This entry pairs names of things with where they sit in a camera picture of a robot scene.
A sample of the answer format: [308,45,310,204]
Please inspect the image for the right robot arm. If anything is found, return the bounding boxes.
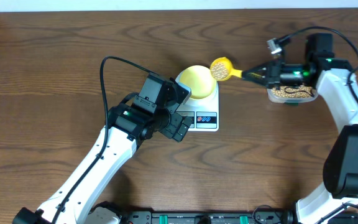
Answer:
[241,27,358,223]

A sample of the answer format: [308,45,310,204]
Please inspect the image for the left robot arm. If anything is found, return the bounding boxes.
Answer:
[12,93,191,224]

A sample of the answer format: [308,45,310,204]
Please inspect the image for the black cable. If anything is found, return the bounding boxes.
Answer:
[51,55,158,224]
[278,26,358,128]

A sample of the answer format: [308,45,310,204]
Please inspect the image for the clear plastic container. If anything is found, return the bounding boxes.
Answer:
[267,89,318,104]

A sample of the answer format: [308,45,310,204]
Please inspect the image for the left black cable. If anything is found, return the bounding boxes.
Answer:
[51,55,158,224]

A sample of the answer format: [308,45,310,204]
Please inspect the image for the pile of soybeans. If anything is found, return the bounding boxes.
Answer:
[271,86,315,98]

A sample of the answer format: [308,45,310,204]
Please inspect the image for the soybeans in yellow scoop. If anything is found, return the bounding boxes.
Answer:
[211,62,229,80]

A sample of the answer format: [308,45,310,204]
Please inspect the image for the white digital kitchen scale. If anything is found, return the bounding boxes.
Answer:
[175,73,219,132]

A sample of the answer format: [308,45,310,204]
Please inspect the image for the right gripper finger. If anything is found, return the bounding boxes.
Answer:
[242,73,266,86]
[244,62,269,74]

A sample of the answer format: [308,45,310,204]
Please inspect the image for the right black cable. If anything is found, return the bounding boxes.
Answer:
[278,26,358,128]

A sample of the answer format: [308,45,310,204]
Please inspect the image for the pale yellow plastic bowl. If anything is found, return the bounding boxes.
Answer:
[179,65,217,100]

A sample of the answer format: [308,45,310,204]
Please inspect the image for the yellow measuring scoop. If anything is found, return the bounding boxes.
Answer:
[209,57,242,81]

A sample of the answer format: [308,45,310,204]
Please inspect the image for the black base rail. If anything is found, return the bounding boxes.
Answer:
[85,201,358,224]

